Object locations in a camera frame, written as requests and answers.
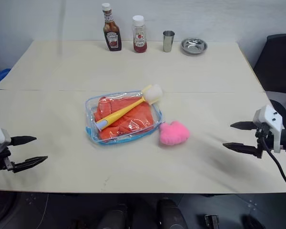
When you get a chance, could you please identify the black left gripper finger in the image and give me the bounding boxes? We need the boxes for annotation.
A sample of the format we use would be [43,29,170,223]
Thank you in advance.
[12,156,49,174]
[10,135,38,146]

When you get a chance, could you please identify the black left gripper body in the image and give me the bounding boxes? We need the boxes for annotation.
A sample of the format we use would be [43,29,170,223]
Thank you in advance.
[0,146,15,174]

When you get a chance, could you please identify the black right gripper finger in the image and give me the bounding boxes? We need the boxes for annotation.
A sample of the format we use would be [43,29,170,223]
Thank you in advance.
[229,121,256,131]
[222,142,263,159]

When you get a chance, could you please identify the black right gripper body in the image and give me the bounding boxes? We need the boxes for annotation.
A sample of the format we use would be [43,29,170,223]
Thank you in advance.
[253,122,275,152]

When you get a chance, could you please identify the clear pouch with red cloth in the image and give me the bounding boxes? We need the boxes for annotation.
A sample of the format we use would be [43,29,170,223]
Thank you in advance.
[84,89,165,146]

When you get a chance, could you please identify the orange cloth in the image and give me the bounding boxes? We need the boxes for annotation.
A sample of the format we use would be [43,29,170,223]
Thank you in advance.
[93,94,159,142]

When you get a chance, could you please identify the blue round container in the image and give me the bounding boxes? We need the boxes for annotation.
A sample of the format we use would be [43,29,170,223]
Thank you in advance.
[0,68,12,87]

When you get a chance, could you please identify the black chair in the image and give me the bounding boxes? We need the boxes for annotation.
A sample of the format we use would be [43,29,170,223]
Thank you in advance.
[252,33,286,94]

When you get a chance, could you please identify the pink plush heart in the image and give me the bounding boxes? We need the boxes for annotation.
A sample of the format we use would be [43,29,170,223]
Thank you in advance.
[159,120,190,146]

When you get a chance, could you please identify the round stainless steel dish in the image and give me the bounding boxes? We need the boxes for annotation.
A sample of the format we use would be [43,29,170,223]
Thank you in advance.
[180,37,209,55]

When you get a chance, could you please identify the yellow brush with sponge head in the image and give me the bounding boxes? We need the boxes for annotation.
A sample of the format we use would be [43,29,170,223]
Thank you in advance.
[95,83,164,132]

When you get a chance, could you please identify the stainless steel cup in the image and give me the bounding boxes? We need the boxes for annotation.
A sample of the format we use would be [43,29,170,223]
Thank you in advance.
[162,30,175,52]

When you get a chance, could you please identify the clear ketchup bottle white cap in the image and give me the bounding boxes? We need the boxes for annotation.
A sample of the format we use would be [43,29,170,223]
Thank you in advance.
[132,15,149,54]

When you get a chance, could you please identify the dark brown ketchup bottle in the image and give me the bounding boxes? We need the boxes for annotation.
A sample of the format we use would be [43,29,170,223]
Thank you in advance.
[101,2,123,52]

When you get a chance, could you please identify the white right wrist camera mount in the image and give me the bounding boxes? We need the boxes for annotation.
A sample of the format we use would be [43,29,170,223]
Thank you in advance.
[252,104,285,154]

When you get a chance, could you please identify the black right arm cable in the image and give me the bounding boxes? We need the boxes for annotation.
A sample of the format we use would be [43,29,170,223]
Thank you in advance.
[259,123,286,194]

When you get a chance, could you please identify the small metal bracket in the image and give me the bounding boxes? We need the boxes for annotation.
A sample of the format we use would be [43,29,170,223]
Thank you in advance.
[204,214,218,229]

